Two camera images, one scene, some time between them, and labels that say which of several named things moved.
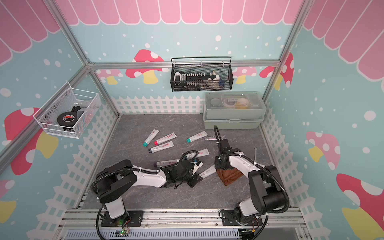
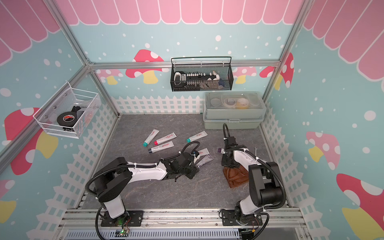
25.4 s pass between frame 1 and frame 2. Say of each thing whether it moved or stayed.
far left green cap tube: stayed
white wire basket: stayed
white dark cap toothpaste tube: stayed
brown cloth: moved
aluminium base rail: stayed
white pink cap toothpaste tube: stayed
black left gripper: moved
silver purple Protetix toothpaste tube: moved
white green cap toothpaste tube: stayed
